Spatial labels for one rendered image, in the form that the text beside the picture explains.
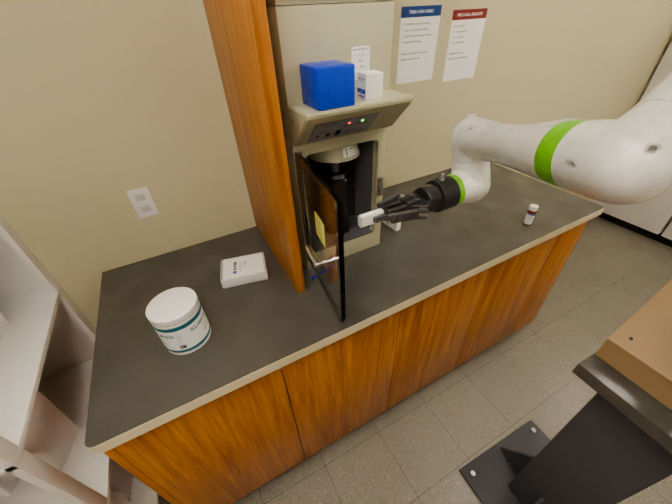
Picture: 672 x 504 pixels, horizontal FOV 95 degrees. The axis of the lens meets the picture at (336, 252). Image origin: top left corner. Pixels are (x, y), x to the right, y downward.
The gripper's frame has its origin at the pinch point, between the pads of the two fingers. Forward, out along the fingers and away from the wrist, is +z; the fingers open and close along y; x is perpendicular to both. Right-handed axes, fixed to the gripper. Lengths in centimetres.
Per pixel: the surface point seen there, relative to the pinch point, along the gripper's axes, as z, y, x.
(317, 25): -0.8, -26.2, -39.2
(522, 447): -62, 44, 127
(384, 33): -20.2, -26.1, -36.5
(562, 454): -43, 55, 78
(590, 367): -39, 47, 34
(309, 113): 7.7, -15.6, -23.1
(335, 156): -5.5, -28.9, -5.6
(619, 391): -38, 54, 34
